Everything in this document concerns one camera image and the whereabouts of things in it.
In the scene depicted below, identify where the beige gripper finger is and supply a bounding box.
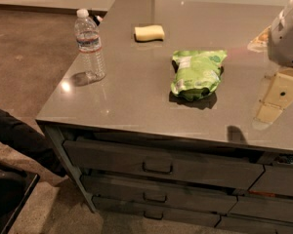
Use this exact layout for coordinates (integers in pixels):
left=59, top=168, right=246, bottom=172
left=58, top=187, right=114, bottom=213
left=256, top=68, right=293, bottom=124

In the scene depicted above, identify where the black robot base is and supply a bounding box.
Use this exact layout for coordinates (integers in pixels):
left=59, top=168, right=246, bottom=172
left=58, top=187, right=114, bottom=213
left=0, top=109, right=66, bottom=234

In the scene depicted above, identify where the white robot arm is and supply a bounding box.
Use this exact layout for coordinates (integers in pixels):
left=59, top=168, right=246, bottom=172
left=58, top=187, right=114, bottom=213
left=248, top=0, right=293, bottom=124

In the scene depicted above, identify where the green rice chip bag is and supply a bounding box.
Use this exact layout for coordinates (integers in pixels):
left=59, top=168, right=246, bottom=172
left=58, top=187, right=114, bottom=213
left=171, top=50, right=227, bottom=101

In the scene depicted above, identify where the top right grey drawer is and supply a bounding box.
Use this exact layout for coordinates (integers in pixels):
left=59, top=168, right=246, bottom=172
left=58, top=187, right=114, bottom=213
left=251, top=166, right=293, bottom=197

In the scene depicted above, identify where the grey drawer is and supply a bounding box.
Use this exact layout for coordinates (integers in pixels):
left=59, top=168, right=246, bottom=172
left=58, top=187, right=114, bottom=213
left=92, top=197, right=221, bottom=227
left=216, top=216, right=293, bottom=234
left=230, top=196, right=293, bottom=223
left=81, top=175, right=237, bottom=214
left=63, top=140, right=264, bottom=189
left=251, top=166, right=293, bottom=197

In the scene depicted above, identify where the middle right grey drawer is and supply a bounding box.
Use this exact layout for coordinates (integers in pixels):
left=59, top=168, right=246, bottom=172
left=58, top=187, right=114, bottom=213
left=230, top=196, right=293, bottom=223

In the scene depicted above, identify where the grey drawer cabinet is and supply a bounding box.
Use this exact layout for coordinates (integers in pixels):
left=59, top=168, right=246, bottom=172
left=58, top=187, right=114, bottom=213
left=40, top=122, right=293, bottom=234

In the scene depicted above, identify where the top left grey drawer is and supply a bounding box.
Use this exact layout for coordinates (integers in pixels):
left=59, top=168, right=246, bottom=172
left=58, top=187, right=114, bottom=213
left=63, top=140, right=264, bottom=189

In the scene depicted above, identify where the yellow sponge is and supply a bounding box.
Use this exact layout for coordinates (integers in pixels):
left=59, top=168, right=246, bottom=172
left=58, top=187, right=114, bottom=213
left=135, top=25, right=165, bottom=42

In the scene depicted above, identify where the bottom right grey drawer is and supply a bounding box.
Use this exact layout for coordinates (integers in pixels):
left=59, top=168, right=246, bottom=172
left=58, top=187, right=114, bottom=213
left=216, top=216, right=293, bottom=234

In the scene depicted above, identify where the bottom left grey drawer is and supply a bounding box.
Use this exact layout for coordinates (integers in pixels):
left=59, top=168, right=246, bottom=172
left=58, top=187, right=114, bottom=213
left=92, top=197, right=221, bottom=227

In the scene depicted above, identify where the small dark object behind table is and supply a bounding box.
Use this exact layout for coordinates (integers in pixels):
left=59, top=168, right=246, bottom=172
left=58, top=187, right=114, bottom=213
left=94, top=16, right=103, bottom=24

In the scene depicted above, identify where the middle left grey drawer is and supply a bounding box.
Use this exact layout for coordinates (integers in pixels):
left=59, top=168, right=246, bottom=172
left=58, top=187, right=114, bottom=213
left=81, top=175, right=237, bottom=214

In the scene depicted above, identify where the clear plastic water bottle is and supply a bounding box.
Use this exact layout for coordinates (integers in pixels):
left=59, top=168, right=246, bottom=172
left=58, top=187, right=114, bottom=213
left=74, top=9, right=105, bottom=81

